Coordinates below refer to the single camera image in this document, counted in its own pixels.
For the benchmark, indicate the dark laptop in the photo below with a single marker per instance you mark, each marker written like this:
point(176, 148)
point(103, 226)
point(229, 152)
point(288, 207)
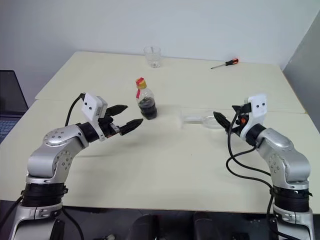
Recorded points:
point(10, 100)

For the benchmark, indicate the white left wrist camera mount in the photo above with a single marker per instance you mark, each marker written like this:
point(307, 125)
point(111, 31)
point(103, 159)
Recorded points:
point(91, 106)

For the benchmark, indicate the orange and black screwdriver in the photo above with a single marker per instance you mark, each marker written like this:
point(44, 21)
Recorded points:
point(231, 61)

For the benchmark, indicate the yellow and red bottle cap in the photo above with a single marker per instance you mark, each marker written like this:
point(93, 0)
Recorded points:
point(140, 83)

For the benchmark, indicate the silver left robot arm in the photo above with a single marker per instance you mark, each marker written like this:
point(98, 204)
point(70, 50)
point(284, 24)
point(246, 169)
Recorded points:
point(50, 155)

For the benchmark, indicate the clear glass tumbler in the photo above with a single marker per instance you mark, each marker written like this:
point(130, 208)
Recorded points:
point(152, 56)

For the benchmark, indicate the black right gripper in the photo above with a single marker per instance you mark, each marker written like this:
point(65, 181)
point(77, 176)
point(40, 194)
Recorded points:
point(240, 120)

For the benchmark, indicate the grey partition panel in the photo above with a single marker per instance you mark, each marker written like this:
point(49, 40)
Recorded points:
point(306, 75)

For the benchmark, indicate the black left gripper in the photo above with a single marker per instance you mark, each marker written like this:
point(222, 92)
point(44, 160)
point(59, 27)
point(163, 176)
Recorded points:
point(108, 126)

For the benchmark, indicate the small dark liquid bottle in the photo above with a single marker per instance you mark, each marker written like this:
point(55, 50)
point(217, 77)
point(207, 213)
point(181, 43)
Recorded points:
point(148, 107)

